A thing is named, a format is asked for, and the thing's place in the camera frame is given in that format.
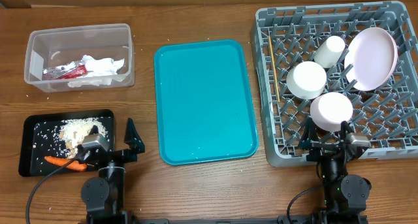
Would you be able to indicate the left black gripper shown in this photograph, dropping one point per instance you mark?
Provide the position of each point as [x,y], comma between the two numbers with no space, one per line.
[128,154]

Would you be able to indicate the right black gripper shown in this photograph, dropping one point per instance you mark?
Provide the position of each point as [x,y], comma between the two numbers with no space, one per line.
[319,150]

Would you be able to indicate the white bowl with peanuts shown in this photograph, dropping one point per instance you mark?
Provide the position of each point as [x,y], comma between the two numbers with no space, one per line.
[329,110]

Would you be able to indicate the orange carrot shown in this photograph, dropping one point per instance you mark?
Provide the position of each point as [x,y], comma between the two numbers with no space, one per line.
[75,165]

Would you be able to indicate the white bowl with rice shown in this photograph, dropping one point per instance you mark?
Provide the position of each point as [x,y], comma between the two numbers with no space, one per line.
[307,80]

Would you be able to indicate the white tissue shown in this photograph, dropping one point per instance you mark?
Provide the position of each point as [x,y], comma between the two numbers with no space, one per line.
[99,72]

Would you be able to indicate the red snack wrapper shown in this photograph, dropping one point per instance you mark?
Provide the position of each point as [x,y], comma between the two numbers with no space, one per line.
[70,70]

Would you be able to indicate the white paper cup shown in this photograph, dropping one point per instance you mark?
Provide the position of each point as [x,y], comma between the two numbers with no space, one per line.
[328,54]

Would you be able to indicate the white round plate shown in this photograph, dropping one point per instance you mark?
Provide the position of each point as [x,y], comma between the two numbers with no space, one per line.
[373,55]

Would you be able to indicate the wooden chopstick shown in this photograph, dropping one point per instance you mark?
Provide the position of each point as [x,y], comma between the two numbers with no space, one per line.
[274,68]

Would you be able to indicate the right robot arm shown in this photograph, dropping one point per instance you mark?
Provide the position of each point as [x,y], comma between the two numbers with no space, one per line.
[345,195]

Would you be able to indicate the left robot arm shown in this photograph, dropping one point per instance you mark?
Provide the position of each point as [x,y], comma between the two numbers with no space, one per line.
[104,195]

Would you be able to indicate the grey dishwasher rack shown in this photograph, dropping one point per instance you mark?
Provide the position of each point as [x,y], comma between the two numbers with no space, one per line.
[386,115]

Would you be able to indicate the rice and peanut pile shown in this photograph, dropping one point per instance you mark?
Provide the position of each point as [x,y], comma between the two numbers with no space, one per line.
[78,132]

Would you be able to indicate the black plastic tray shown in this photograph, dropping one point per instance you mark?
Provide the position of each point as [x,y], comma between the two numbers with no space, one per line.
[29,165]

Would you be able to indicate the teal serving tray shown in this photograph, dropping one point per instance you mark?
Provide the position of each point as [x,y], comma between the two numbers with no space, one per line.
[203,100]

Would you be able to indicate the clear plastic storage bin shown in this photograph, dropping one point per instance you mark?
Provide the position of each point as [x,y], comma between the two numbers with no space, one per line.
[59,46]

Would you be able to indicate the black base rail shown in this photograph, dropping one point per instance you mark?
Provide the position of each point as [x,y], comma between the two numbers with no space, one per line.
[278,220]

